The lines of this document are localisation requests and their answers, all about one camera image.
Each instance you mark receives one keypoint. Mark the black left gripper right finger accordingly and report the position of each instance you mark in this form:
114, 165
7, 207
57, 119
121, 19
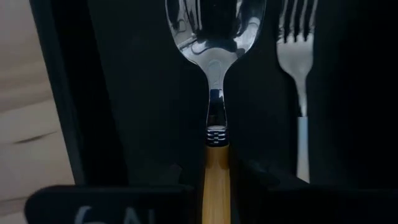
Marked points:
311, 205

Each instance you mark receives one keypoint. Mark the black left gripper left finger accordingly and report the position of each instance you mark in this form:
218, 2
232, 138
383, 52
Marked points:
124, 205

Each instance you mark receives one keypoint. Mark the black tray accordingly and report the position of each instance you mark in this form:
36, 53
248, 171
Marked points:
140, 93

